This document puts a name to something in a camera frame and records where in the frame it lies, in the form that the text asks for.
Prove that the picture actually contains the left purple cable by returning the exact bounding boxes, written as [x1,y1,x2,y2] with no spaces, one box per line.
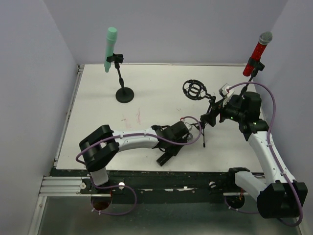
[75,116,202,216]

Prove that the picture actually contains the teal plastic microphone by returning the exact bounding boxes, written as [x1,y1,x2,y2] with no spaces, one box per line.
[104,27,117,73]

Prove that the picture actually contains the black front mounting rail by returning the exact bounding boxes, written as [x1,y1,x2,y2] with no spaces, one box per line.
[80,171,245,205]

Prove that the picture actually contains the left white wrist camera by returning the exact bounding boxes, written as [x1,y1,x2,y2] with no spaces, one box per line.
[180,118,193,131]

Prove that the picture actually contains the black round-base mic stand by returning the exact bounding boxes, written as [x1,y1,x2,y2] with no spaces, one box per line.
[235,56,265,103]

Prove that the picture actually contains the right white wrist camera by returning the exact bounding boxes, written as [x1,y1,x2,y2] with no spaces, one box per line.
[219,84,235,107]

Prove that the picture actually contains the black round-base clip stand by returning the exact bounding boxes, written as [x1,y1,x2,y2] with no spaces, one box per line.
[107,53,134,103]

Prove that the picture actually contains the red glitter microphone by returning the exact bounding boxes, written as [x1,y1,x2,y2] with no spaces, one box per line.
[243,31,273,77]

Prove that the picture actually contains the aluminium extrusion frame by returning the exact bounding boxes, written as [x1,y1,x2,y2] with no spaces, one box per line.
[25,65,85,235]

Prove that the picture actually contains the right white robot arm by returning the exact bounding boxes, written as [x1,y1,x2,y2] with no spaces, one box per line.
[201,92,308,219]

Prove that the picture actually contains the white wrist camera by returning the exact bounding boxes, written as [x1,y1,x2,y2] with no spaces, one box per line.
[180,118,193,131]
[219,84,235,107]

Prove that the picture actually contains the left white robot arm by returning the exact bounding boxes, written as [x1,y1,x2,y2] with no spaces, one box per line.
[79,121,192,186]

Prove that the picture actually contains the black glitter microphone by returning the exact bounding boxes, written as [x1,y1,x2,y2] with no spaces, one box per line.
[156,134,193,166]

